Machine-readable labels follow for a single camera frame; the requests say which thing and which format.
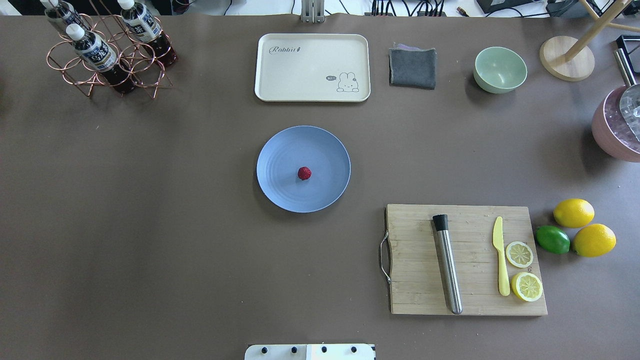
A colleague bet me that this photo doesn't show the red strawberry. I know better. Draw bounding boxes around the red strawberry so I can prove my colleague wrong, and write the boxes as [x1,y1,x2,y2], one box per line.
[297,166,313,181]

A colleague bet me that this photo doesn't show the blue plate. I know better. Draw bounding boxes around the blue plate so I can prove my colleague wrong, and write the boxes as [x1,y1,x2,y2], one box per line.
[256,125,351,214]

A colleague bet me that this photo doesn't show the cream rectangular tray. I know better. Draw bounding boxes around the cream rectangular tray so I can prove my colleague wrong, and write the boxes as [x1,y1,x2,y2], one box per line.
[254,33,371,103]

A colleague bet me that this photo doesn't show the knife on board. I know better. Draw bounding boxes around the knife on board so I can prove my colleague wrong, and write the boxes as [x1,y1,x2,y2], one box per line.
[432,214,463,315]

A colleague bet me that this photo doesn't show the wooden cutting board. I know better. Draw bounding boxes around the wooden cutting board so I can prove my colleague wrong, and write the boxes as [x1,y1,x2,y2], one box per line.
[385,203,547,316]

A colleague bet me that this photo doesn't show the dark grey folded cloth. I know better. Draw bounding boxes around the dark grey folded cloth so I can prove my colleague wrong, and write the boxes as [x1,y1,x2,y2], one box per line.
[388,43,438,91]

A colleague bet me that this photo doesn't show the yellow plastic knife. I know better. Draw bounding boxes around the yellow plastic knife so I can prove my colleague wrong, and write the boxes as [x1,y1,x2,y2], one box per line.
[492,216,511,297]

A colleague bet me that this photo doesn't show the mint green bowl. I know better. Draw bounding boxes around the mint green bowl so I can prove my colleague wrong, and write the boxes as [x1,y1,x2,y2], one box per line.
[473,47,528,94]

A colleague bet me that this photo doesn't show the lemon slice half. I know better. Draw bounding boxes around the lemon slice half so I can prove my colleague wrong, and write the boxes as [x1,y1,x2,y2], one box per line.
[510,272,544,302]
[505,241,534,269]

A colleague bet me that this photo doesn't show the sauce bottle middle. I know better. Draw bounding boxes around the sauce bottle middle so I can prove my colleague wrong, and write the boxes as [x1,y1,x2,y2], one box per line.
[118,0,178,68]

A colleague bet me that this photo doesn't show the sauce bottle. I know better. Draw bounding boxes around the sauce bottle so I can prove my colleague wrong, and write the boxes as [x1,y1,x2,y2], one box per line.
[118,0,178,68]
[66,23,137,94]
[40,0,91,38]

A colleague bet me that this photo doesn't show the green lime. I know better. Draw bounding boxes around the green lime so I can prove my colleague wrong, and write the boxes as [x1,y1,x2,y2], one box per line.
[535,225,570,255]

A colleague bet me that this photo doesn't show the yellow lemon left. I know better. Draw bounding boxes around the yellow lemon left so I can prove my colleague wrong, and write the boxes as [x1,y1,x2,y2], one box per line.
[552,198,595,229]

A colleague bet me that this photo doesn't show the sauce bottle front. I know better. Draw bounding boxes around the sauce bottle front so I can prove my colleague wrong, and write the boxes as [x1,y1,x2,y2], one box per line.
[66,23,137,94]

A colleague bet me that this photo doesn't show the wooden cup tree stand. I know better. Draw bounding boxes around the wooden cup tree stand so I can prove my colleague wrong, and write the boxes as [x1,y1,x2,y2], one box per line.
[539,0,640,82]

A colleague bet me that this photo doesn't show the pink bowl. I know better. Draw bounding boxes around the pink bowl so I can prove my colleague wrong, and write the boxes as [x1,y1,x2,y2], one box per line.
[591,85,640,163]

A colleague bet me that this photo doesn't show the sauce bottle back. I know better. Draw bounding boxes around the sauce bottle back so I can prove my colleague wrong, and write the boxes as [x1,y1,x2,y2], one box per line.
[40,0,91,38]

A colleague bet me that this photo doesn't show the metal ice scoop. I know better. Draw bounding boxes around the metal ice scoop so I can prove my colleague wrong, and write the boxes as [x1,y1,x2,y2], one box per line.
[615,48,640,141]

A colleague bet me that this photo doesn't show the black mirror tray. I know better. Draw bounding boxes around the black mirror tray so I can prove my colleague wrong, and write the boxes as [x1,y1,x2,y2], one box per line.
[615,34,640,76]

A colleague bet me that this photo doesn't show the aluminium frame post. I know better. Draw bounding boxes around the aluminium frame post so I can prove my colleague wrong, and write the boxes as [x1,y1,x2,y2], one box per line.
[301,0,325,24]

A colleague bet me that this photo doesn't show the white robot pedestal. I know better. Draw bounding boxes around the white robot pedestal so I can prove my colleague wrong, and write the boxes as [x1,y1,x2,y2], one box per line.
[244,342,377,360]

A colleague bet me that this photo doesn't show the copper wire bottle rack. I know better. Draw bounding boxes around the copper wire bottle rack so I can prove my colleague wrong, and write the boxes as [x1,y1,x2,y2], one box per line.
[42,0,178,98]

